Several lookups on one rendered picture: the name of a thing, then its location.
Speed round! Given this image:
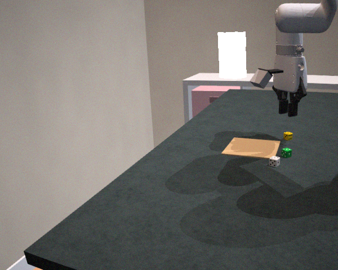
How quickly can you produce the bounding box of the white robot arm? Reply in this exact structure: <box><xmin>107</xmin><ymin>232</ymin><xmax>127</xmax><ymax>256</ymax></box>
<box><xmin>250</xmin><ymin>0</ymin><xmax>337</xmax><ymax>89</ymax></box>

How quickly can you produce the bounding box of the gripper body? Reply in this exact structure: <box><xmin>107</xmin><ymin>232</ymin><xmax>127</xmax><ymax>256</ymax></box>
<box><xmin>273</xmin><ymin>55</ymin><xmax>307</xmax><ymax>93</ymax></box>

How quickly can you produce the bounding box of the tan mat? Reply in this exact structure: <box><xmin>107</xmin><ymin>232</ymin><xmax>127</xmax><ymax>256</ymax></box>
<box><xmin>221</xmin><ymin>137</ymin><xmax>280</xmax><ymax>159</ymax></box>

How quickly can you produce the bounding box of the white die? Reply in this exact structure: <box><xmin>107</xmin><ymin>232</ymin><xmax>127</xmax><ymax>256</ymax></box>
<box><xmin>269</xmin><ymin>156</ymin><xmax>280</xmax><ymax>167</ymax></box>

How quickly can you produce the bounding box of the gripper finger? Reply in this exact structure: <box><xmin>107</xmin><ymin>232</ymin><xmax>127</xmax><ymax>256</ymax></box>
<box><xmin>288</xmin><ymin>77</ymin><xmax>307</xmax><ymax>117</ymax></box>
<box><xmin>272</xmin><ymin>86</ymin><xmax>288</xmax><ymax>114</ymax></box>

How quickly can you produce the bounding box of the green die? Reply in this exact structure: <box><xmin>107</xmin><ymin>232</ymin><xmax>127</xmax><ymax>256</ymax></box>
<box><xmin>281</xmin><ymin>148</ymin><xmax>292</xmax><ymax>158</ymax></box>

